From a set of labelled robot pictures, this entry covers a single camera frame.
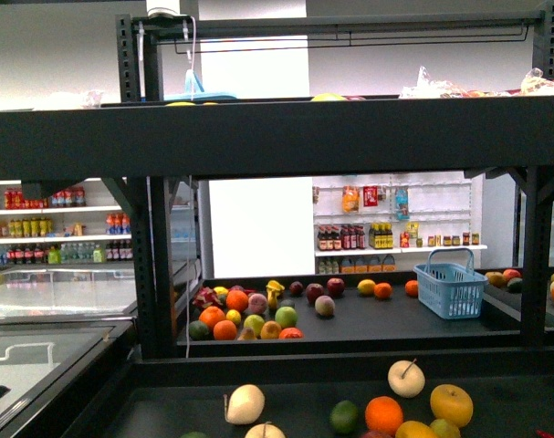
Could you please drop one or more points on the white product shelf right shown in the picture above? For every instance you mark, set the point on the white product shelf right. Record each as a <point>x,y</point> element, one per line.
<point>392,221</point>

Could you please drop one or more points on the drinks shelf left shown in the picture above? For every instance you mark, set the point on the drinks shelf left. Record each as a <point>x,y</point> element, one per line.
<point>80,224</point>

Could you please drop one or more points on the orange near shelf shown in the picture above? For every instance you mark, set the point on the orange near shelf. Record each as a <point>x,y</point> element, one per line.
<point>383,414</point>

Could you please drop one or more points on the far fruit pile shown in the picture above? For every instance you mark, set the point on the far fruit pile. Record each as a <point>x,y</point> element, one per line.
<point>237,313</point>

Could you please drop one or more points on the small blue basket far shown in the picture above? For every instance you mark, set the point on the small blue basket far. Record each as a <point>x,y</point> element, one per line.
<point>452,291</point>

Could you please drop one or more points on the white pear lying left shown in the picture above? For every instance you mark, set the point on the white pear lying left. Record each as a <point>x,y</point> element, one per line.
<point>244,405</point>

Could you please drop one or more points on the white pear with stem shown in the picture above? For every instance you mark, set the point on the white pear with stem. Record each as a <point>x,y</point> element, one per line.
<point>406,379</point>

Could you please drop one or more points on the green lime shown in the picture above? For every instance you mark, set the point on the green lime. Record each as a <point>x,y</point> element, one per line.
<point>343,418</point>

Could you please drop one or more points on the white pear front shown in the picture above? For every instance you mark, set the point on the white pear front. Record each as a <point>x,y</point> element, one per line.
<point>265,430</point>

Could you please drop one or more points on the yellow orange apple front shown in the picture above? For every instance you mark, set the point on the yellow orange apple front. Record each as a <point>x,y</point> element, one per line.
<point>415,429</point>

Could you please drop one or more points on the yellow orange apple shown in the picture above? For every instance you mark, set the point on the yellow orange apple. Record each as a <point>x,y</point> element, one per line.
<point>415,429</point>
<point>452,403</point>

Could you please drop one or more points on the glass freezer chest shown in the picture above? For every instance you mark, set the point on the glass freezer chest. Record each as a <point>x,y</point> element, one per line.
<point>68,338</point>

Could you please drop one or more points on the yellow green kiwi fruit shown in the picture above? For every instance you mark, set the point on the yellow green kiwi fruit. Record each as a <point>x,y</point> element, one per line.
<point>445,429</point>

